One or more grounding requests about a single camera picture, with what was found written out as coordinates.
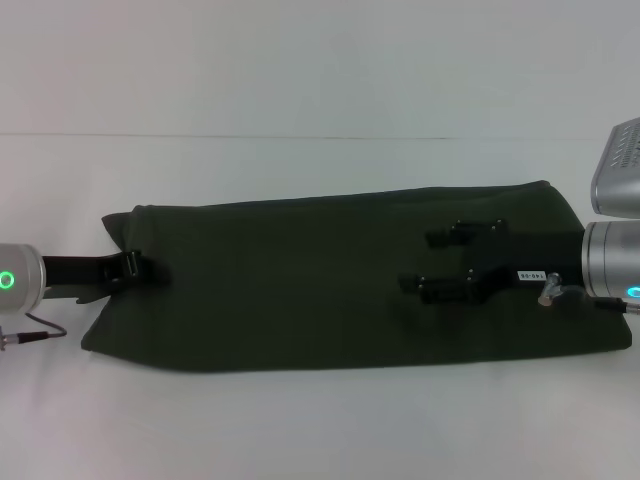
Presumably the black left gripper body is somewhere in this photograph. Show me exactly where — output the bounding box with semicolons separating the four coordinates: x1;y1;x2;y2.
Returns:
41;252;127;297

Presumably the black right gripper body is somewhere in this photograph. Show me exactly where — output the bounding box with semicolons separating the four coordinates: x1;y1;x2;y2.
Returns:
463;227;589;307

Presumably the dark green t-shirt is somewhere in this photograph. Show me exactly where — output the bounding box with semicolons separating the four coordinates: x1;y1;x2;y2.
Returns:
79;179;634;374

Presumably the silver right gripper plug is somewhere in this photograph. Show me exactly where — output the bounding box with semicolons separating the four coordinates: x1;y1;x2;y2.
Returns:
536;271;577;307

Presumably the dark red thin cable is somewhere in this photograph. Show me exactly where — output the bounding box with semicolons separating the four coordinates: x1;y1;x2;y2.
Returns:
0;311;69;352

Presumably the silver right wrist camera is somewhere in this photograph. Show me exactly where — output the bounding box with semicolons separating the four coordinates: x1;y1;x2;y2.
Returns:
589;116;640;222

